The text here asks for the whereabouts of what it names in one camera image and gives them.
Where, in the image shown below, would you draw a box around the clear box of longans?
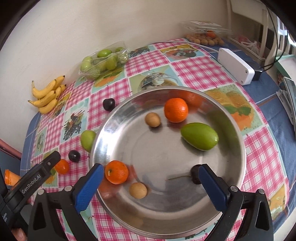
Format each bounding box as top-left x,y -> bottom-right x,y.
181,21 -> 232,47

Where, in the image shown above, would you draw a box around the orange tangerine near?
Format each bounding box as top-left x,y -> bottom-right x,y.
104,160 -> 129,185

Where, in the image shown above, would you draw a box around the orange tangerine with stem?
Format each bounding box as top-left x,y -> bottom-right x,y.
55,159 -> 70,175

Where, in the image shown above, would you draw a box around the green mango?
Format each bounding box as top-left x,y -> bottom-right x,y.
80,130 -> 96,153
180,123 -> 219,151

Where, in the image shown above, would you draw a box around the round metal plate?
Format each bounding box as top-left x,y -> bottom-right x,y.
89,86 -> 246,239

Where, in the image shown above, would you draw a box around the pink checkered tablecloth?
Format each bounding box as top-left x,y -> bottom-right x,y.
27,39 -> 292,240

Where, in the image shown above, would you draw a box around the brown longan far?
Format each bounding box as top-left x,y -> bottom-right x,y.
144,113 -> 161,128

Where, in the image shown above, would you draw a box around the orange lidded cup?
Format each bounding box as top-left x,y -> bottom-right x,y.
4,169 -> 21,186

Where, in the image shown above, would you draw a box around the bag of green fruits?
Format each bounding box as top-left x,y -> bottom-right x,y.
78,41 -> 130,80

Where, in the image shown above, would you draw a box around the white chair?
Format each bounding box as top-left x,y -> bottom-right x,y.
227,1 -> 285,69

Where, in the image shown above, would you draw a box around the white rectangular box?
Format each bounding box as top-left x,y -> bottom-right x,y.
217,48 -> 255,86

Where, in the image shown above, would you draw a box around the orange tangerine far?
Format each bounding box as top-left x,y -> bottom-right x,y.
164,97 -> 189,123

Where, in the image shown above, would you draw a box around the brown longan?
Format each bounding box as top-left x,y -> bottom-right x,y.
129,182 -> 147,199
144,113 -> 161,128

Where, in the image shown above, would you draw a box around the dark plum with stem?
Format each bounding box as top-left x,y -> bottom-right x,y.
168,164 -> 202,185

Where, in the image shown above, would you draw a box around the green mango in plate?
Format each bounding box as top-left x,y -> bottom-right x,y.
180,123 -> 219,151

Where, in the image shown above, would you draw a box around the bunch of yellow bananas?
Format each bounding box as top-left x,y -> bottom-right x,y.
28,75 -> 67,114

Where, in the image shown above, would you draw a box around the brown longan near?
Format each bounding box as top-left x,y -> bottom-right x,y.
129,182 -> 147,199

